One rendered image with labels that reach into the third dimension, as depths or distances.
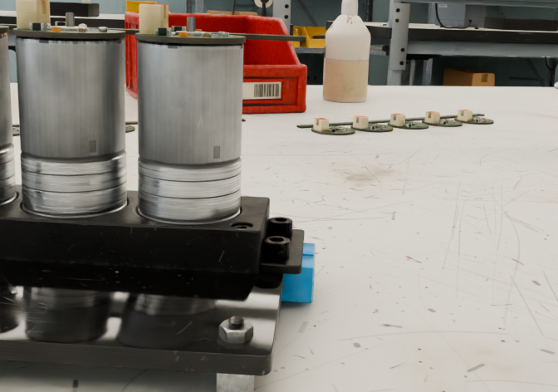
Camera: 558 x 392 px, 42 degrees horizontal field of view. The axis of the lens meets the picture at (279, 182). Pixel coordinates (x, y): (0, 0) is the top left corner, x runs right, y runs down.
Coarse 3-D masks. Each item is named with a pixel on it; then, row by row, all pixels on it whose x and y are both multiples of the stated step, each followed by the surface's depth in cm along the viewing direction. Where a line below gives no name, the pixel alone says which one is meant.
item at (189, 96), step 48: (144, 48) 16; (192, 48) 16; (240, 48) 16; (144, 96) 16; (192, 96) 16; (240, 96) 17; (144, 144) 16; (192, 144) 16; (240, 144) 17; (144, 192) 17; (192, 192) 16; (240, 192) 17
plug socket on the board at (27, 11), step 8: (16, 0) 16; (24, 0) 16; (32, 0) 16; (40, 0) 16; (48, 0) 17; (16, 8) 16; (24, 8) 16; (32, 8) 16; (40, 8) 16; (48, 8) 17; (24, 16) 16; (32, 16) 16; (40, 16) 17; (48, 16) 17; (24, 24) 16; (48, 24) 17
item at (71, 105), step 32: (32, 64) 16; (64, 64) 16; (96, 64) 16; (32, 96) 16; (64, 96) 16; (96, 96) 16; (32, 128) 16; (64, 128) 16; (96, 128) 16; (32, 160) 16; (64, 160) 16; (96, 160) 17; (32, 192) 17; (64, 192) 16; (96, 192) 17
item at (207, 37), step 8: (160, 32) 16; (168, 32) 16; (208, 32) 16; (224, 32) 16; (144, 40) 16; (152, 40) 16; (160, 40) 16; (168, 40) 16; (176, 40) 15; (184, 40) 15; (192, 40) 15; (200, 40) 16; (208, 40) 16; (216, 40) 16; (224, 40) 16; (232, 40) 16; (240, 40) 16
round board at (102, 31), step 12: (36, 24) 16; (60, 24) 17; (24, 36) 16; (36, 36) 16; (48, 36) 16; (60, 36) 16; (72, 36) 16; (84, 36) 16; (96, 36) 16; (108, 36) 16; (120, 36) 17
